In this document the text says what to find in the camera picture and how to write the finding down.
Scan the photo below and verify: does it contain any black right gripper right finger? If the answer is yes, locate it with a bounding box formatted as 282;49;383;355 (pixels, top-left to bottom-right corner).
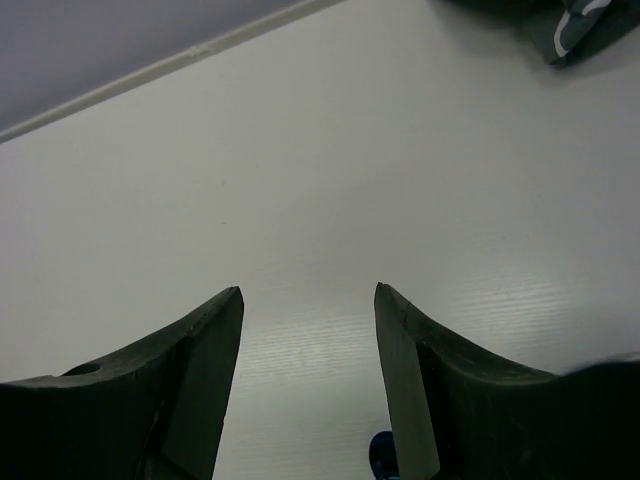
374;283;639;479

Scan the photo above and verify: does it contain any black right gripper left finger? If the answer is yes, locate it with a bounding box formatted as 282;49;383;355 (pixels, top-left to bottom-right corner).
1;287;244;479

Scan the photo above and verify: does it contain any grey striped cloth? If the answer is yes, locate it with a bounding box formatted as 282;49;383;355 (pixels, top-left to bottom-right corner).
444;0;640;69

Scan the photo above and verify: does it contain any blue metallic spoon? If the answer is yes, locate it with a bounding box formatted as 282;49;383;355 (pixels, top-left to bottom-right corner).
368;431;400;480

